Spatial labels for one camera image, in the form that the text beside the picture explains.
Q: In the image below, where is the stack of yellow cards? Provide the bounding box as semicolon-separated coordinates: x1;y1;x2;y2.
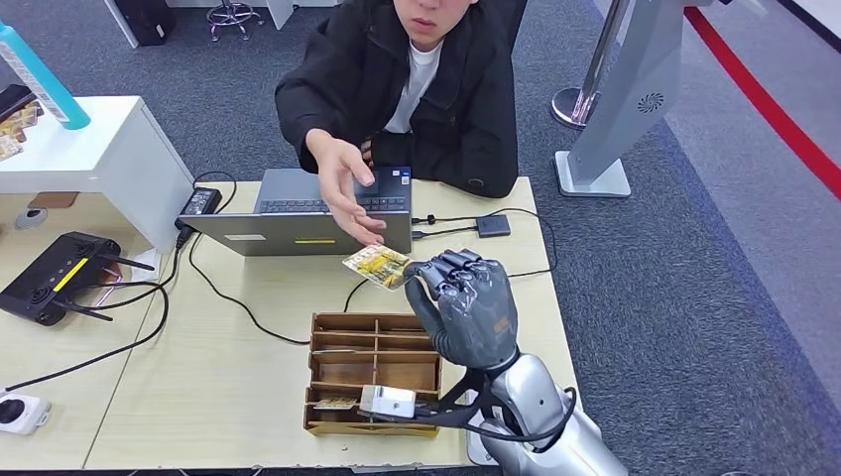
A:
0;101;46;163

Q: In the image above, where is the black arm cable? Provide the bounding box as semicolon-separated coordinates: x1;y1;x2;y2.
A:
459;386;579;445

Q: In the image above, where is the thin black adapter cable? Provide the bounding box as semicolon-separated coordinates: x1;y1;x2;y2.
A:
191;171;238;215

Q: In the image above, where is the short black hub cable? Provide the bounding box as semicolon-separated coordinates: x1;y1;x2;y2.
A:
412;225;479;241

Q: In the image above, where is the grey kiosk stand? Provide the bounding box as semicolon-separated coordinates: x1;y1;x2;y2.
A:
553;0;717;199

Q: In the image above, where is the person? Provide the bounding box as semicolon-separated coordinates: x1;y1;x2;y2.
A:
274;0;521;248

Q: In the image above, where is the small black USB hub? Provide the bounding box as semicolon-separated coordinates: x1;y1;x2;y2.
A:
475;214;512;239

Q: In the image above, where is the black power strip cable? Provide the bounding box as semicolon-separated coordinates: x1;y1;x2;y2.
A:
3;282;171;394

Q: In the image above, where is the white desk leg panel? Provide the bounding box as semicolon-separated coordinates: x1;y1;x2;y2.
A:
264;0;339;31
102;0;141;50

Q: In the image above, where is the wooden card organizer box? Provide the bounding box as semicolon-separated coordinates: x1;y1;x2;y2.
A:
302;311;442;439

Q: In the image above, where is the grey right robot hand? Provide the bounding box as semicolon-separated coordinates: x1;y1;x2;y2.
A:
403;248;521;373

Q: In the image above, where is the brown cardboard piece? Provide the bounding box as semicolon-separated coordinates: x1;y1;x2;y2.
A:
27;191;80;210

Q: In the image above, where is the black router with yellow stripe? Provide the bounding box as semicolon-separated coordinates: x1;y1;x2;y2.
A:
0;231;156;328

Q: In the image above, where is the black mains cable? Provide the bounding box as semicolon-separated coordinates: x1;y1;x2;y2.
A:
176;226;311;346

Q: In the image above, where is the white paper slip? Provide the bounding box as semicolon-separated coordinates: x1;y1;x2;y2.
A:
118;248;163;284

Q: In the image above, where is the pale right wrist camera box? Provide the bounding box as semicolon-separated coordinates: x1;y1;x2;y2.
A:
359;385;418;421

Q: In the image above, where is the white desk shelf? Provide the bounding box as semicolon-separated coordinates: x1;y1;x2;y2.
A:
0;96;195;256

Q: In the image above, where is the black cabinet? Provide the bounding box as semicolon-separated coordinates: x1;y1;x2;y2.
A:
112;0;177;48

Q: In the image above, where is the chrome stanchion post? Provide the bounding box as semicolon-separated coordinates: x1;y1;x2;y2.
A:
550;0;629;131

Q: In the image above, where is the person's right hand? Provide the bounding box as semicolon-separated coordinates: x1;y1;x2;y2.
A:
304;128;389;248

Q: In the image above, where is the grey laptop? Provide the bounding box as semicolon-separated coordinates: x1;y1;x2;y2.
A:
179;167;414;258

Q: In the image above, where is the white power strip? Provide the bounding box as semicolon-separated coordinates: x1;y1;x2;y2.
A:
0;392;53;437

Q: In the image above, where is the small round white puck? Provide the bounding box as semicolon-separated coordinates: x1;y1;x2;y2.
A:
15;207;50;232

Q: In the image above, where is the teal bottle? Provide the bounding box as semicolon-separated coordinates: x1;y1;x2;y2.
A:
0;19;92;131

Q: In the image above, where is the chrome stool base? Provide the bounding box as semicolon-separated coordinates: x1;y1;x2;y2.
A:
205;0;266;44

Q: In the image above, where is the black laptop power adapter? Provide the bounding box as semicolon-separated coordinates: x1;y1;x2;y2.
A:
180;186;223;218

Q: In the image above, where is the black camera bracket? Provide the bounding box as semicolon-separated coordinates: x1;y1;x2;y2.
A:
357;369;504;431

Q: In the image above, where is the black router cable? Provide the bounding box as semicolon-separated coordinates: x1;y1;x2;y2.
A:
85;244;182;313

